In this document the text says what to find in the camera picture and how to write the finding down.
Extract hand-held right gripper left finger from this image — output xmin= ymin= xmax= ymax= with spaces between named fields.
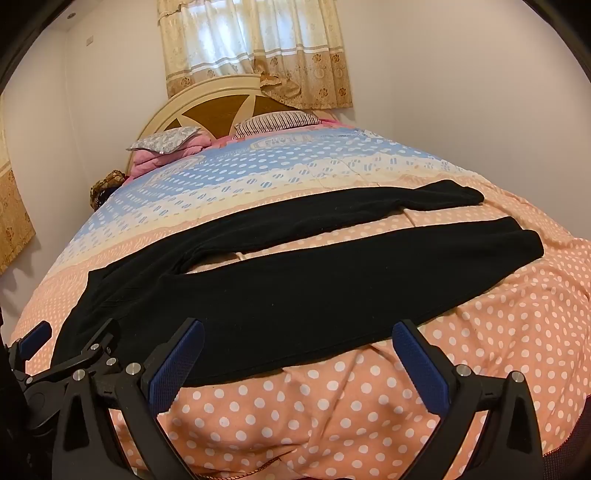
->
xmin=52 ymin=318 xmax=206 ymax=480

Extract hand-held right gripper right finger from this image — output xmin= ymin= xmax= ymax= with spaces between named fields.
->
xmin=392 ymin=319 xmax=546 ymax=480

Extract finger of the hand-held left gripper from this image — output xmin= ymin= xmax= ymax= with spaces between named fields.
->
xmin=25 ymin=318 xmax=122 ymax=393
xmin=7 ymin=320 xmax=54 ymax=372

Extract black pants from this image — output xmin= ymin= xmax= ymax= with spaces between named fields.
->
xmin=50 ymin=179 xmax=544 ymax=387

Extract polka dot blanket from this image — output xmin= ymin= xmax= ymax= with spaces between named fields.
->
xmin=9 ymin=121 xmax=591 ymax=480

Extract beige floral window curtain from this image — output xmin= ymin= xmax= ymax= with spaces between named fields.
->
xmin=0 ymin=95 xmax=37 ymax=275
xmin=156 ymin=0 xmax=354 ymax=110

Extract brown patterned bag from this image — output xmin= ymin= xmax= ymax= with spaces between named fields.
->
xmin=89 ymin=170 xmax=126 ymax=212

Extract dark red bed base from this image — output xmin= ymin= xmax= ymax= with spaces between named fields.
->
xmin=544 ymin=415 xmax=591 ymax=480

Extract pink quilt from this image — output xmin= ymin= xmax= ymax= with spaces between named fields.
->
xmin=129 ymin=117 xmax=352 ymax=178

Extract grey floral pillow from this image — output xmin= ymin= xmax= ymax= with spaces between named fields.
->
xmin=127 ymin=127 xmax=202 ymax=153

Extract cream wooden headboard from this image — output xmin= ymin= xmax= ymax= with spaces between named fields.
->
xmin=126 ymin=74 xmax=296 ymax=174

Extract striped pillow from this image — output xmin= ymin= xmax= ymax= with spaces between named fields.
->
xmin=231 ymin=111 xmax=320 ymax=139

